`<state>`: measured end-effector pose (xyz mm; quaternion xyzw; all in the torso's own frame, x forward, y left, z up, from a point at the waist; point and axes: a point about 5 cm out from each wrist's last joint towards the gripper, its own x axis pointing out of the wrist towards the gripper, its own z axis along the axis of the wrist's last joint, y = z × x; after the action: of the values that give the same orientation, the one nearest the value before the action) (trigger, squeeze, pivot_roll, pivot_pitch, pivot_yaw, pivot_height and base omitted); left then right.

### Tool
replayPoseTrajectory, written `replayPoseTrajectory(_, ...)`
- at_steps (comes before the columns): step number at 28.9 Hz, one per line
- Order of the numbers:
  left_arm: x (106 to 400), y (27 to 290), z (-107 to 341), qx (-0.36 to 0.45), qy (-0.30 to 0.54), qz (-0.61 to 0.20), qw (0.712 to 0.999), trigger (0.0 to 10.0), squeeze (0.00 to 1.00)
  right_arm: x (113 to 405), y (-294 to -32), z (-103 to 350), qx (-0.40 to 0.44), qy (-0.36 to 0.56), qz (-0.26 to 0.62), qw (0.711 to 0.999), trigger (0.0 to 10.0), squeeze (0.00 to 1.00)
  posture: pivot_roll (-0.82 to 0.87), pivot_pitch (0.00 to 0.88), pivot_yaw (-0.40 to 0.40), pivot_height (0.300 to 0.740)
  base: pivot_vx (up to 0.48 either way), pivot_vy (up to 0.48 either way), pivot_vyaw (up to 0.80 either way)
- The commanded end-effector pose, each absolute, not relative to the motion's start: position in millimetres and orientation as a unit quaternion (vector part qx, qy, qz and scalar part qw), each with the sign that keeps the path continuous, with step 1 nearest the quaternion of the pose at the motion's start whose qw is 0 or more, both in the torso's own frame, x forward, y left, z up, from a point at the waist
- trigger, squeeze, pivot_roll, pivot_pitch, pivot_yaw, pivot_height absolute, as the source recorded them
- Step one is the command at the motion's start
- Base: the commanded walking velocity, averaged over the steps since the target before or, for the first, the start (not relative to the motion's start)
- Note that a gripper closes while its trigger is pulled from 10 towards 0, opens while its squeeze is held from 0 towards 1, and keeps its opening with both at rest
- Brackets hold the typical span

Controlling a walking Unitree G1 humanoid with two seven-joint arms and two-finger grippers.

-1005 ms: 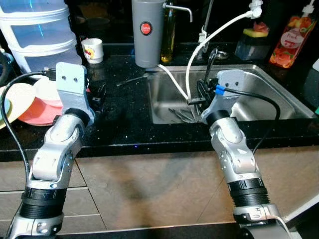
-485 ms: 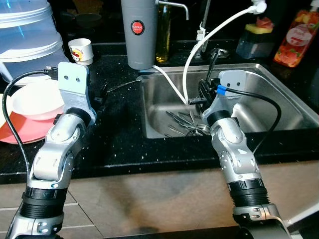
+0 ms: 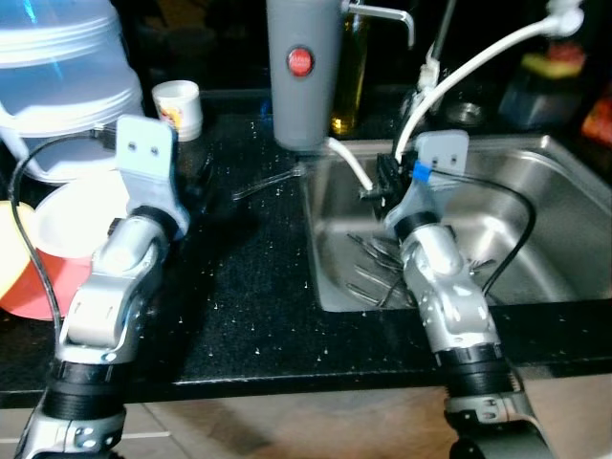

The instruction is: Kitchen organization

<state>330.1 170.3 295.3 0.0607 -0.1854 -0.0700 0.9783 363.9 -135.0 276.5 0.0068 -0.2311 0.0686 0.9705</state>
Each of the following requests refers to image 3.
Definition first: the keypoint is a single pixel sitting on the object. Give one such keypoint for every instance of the grey thermos red logo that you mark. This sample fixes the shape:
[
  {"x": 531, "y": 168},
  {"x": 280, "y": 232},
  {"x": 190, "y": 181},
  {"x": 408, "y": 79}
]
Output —
[{"x": 304, "y": 105}]

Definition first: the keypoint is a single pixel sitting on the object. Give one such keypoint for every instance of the olive oil glass bottle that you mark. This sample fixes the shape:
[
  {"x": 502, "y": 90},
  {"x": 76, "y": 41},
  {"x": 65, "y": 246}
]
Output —
[{"x": 351, "y": 96}]

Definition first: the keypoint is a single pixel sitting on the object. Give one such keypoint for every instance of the thin white tube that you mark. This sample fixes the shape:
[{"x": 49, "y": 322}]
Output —
[{"x": 349, "y": 164}]

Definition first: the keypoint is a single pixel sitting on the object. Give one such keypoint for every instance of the clear plastic utensil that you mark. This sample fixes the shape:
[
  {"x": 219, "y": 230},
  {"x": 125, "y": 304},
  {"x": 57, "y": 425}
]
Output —
[{"x": 268, "y": 182}]

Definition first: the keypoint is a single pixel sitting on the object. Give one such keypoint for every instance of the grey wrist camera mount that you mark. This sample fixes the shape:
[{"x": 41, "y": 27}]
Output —
[
  {"x": 143, "y": 153},
  {"x": 442, "y": 148}
]

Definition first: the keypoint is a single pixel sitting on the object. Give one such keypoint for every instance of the stainless steel sink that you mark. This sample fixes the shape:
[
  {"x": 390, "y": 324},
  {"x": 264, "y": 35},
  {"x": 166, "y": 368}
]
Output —
[{"x": 555, "y": 239}]

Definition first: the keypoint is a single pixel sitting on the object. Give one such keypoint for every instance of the white stacked plastic container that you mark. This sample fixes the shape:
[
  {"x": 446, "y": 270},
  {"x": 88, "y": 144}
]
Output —
[{"x": 57, "y": 86}]

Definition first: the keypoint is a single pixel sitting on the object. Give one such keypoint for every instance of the round metal sink cap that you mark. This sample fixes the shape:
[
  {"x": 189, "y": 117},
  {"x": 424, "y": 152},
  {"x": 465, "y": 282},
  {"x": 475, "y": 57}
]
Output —
[{"x": 466, "y": 113}]

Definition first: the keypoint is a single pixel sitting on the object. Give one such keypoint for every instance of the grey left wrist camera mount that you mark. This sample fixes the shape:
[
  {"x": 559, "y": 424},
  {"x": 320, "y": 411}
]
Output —
[{"x": 143, "y": 153}]

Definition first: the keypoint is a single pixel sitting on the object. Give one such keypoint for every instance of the dark translucent sponge holder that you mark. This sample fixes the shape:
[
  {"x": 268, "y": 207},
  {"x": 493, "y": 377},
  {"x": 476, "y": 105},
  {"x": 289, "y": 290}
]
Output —
[{"x": 535, "y": 100}]

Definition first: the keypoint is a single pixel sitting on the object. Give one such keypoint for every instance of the white printed cup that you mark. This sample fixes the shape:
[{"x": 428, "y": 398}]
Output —
[{"x": 177, "y": 100}]

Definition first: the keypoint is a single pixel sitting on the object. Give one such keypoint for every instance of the chrome faucet pipe white tag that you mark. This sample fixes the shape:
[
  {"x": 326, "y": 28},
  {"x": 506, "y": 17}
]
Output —
[{"x": 430, "y": 75}]

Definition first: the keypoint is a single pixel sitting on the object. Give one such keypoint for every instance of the chrome tap spout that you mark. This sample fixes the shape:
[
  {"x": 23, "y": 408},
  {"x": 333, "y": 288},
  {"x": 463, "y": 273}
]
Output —
[{"x": 382, "y": 10}]

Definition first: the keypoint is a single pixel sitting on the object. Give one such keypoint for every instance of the yellow sponge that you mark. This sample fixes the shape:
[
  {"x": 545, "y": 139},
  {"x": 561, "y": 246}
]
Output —
[{"x": 555, "y": 67}]

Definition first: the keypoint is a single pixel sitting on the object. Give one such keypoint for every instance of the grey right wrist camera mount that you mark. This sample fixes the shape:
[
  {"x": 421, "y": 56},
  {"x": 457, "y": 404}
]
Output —
[{"x": 442, "y": 148}]

